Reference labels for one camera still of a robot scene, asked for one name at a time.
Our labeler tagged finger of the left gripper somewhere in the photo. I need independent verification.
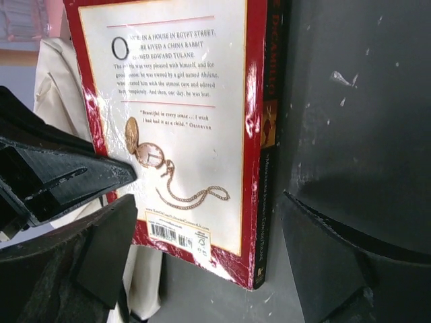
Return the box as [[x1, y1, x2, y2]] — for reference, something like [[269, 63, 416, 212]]
[[1, 137, 137, 227]]

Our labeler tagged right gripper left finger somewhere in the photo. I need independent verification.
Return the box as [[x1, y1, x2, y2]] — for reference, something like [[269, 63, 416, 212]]
[[1, 194, 137, 322]]

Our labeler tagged cream canvas backpack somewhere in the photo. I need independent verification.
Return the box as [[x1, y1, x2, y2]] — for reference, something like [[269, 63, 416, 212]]
[[34, 38, 162, 322]]

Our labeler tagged pink three-tier shelf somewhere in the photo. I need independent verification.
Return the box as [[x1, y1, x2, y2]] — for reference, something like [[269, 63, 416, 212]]
[[1, 1, 70, 66]]

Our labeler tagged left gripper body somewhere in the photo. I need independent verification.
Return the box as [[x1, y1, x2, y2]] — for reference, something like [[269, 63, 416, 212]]
[[0, 85, 95, 236]]

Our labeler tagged red-bordered white book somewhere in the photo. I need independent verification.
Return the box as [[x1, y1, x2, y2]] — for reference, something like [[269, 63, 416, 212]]
[[64, 0, 288, 290]]

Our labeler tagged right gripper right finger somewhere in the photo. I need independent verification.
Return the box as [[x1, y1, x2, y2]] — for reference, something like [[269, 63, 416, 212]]
[[281, 193, 430, 322]]

